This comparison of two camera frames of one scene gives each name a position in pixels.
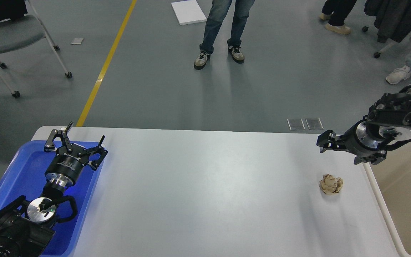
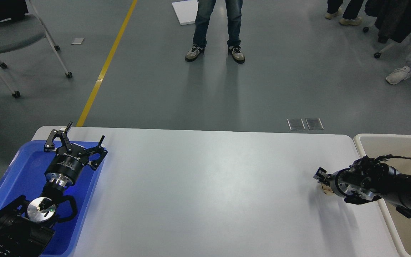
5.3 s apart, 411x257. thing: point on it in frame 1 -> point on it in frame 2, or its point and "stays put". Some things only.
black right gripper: (355, 141) -> (339, 182)
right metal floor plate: (314, 124) stays put
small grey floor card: (77, 40) stays put
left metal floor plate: (295, 124) stays put
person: (336, 11) -> (350, 15)
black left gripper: (65, 167) stays put
